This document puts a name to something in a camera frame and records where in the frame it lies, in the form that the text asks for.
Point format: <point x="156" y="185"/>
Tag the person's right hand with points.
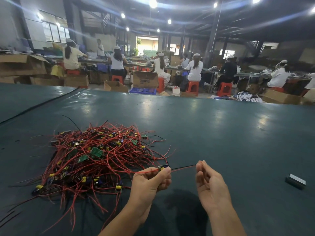
<point x="211" y="189"/>

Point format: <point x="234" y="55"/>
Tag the person's left hand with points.
<point x="145" y="191"/>

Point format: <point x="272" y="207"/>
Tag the person's right forearm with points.
<point x="229" y="223"/>

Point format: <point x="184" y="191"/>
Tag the dark green table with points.
<point x="246" y="140"/>

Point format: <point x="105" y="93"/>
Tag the small black grey block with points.
<point x="296" y="181"/>

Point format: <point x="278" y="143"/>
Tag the heap of black white items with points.
<point x="246" y="96"/>

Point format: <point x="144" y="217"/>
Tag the blue plastic crate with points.
<point x="142" y="91"/>

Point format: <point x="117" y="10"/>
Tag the red plastic stool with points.
<point x="193" y="87"/>
<point x="278" y="89"/>
<point x="225" y="89"/>
<point x="117" y="79"/>
<point x="73" y="72"/>
<point x="161" y="85"/>

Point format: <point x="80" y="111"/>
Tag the yellow sack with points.
<point x="57" y="71"/>

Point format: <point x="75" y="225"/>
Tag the round ceiling lamp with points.
<point x="215" y="5"/>
<point x="256" y="0"/>
<point x="122" y="15"/>
<point x="313" y="9"/>
<point x="169" y="21"/>

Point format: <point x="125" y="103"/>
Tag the large open cardboard box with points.
<point x="22" y="66"/>

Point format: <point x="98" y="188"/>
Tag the grid window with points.
<point x="54" y="32"/>

